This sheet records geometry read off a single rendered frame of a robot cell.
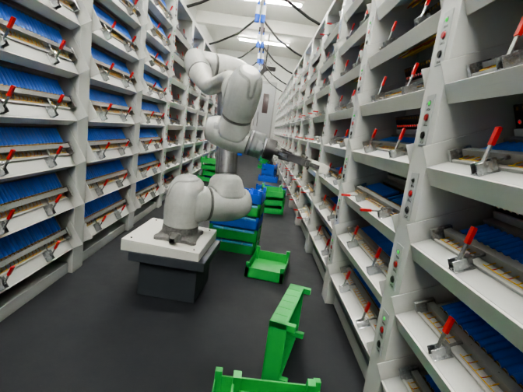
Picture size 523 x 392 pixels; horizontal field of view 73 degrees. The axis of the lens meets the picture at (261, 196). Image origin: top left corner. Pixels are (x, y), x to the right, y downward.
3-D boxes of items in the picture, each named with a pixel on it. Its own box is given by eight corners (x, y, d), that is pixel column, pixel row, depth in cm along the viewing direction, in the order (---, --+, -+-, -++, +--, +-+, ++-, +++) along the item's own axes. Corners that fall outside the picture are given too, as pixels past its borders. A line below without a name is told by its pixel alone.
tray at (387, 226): (398, 248, 97) (391, 215, 96) (345, 203, 157) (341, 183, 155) (471, 229, 97) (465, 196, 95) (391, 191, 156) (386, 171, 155)
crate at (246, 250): (206, 247, 219) (208, 235, 217) (215, 239, 239) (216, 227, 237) (254, 256, 216) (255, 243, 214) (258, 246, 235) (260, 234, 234)
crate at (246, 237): (208, 235, 217) (209, 222, 216) (216, 227, 237) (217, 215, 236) (255, 243, 214) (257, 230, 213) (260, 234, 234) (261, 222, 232)
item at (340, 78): (363, 73, 156) (356, 41, 154) (335, 89, 216) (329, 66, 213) (408, 61, 155) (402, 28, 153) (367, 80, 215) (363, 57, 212)
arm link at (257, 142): (243, 155, 118) (260, 161, 119) (252, 129, 117) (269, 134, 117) (244, 153, 127) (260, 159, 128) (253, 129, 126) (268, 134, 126)
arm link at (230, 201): (198, 220, 167) (240, 220, 177) (212, 222, 152) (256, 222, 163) (205, 58, 169) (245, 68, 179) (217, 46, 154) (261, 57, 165)
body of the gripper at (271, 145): (260, 156, 127) (284, 165, 128) (260, 158, 119) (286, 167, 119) (267, 136, 126) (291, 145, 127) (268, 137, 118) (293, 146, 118)
